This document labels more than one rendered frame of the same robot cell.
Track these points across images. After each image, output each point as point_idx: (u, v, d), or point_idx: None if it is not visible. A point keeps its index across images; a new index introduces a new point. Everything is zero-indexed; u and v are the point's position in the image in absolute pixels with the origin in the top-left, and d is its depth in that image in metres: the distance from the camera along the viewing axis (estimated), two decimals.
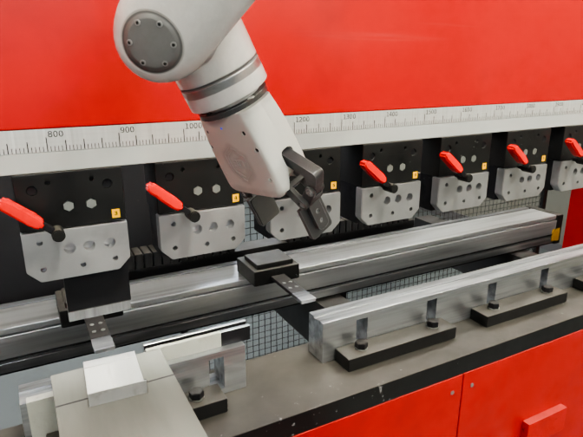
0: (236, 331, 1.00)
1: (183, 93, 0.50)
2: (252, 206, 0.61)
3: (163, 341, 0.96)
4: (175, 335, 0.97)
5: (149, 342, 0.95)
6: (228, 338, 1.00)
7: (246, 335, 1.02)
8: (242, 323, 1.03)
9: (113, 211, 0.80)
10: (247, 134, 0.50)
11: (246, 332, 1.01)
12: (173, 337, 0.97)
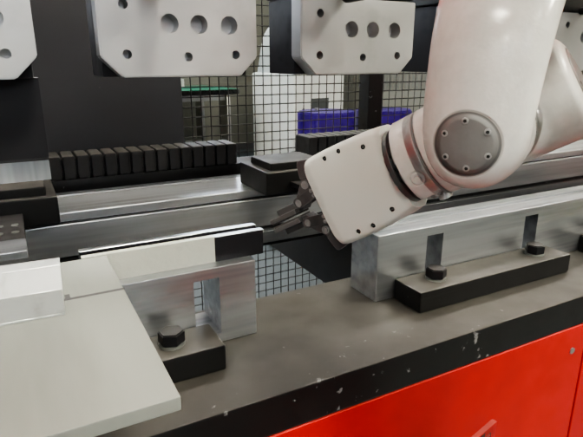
0: (240, 238, 0.60)
1: None
2: (305, 214, 0.60)
3: (115, 246, 0.55)
4: (136, 241, 0.57)
5: (91, 247, 0.55)
6: (227, 249, 0.59)
7: (258, 247, 0.61)
8: (250, 229, 0.63)
9: None
10: None
11: (257, 241, 0.61)
12: (132, 242, 0.57)
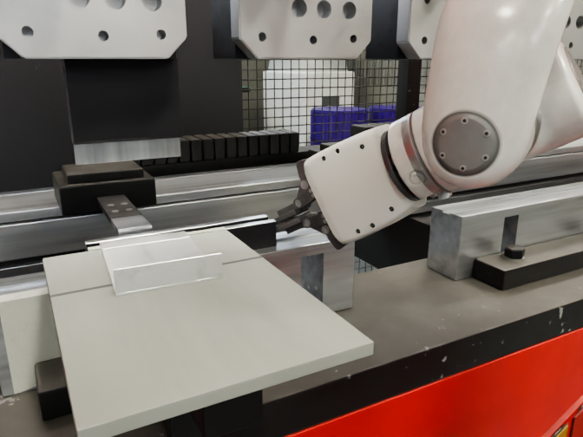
0: (253, 231, 0.58)
1: None
2: (305, 213, 0.60)
3: (123, 238, 0.53)
4: (146, 232, 0.55)
5: (98, 238, 0.53)
6: (239, 241, 0.57)
7: (271, 239, 0.59)
8: (263, 221, 0.60)
9: None
10: None
11: (270, 233, 0.59)
12: (140, 234, 0.54)
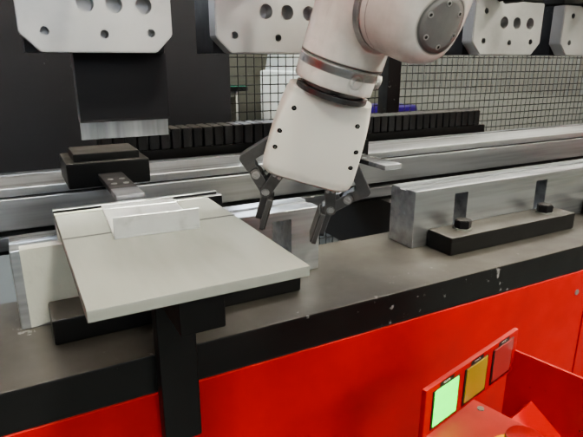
0: None
1: None
2: (317, 210, 0.61)
3: (86, 206, 0.62)
4: (106, 203, 0.63)
5: (64, 207, 0.62)
6: None
7: None
8: (211, 195, 0.69)
9: None
10: None
11: None
12: (101, 204, 0.63)
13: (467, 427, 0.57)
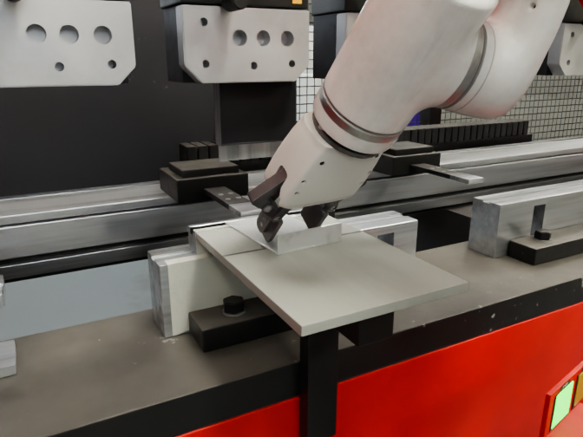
0: None
1: None
2: None
3: (218, 223, 0.66)
4: (233, 218, 0.68)
5: (198, 223, 0.66)
6: None
7: None
8: None
9: None
10: (295, 127, 0.49)
11: None
12: (230, 219, 0.67)
13: (581, 428, 0.62)
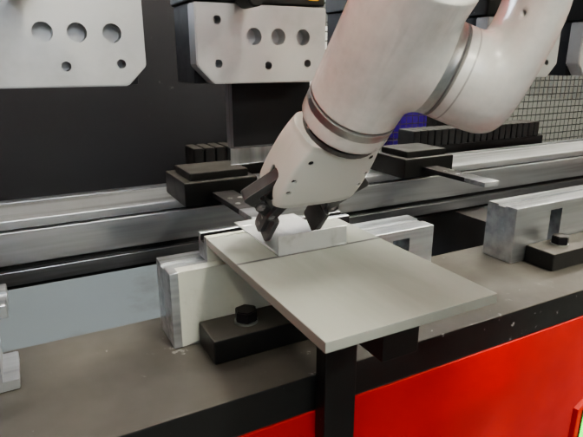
0: None
1: None
2: None
3: (229, 229, 0.64)
4: None
5: (208, 229, 0.64)
6: None
7: None
8: (336, 215, 0.71)
9: None
10: (287, 127, 0.49)
11: None
12: None
13: None
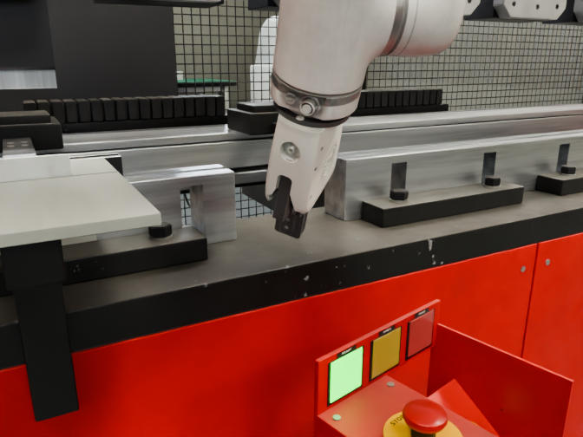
0: None
1: (358, 90, 0.46)
2: (304, 217, 0.59)
3: None
4: None
5: None
6: None
7: None
8: (112, 158, 0.64)
9: None
10: None
11: (115, 167, 0.63)
12: None
13: (370, 403, 0.52)
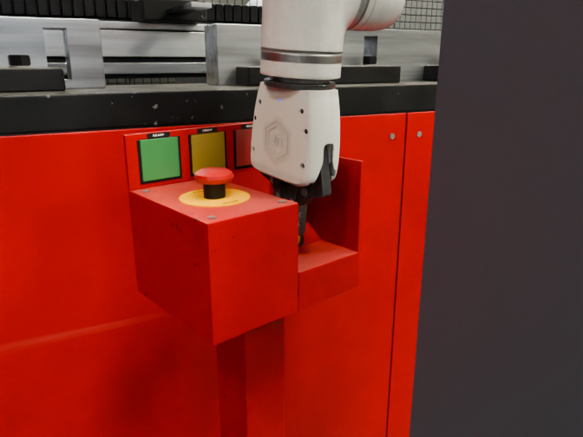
0: None
1: (265, 51, 0.51)
2: None
3: None
4: None
5: None
6: None
7: None
8: None
9: None
10: (305, 114, 0.51)
11: None
12: None
13: (184, 186, 0.58)
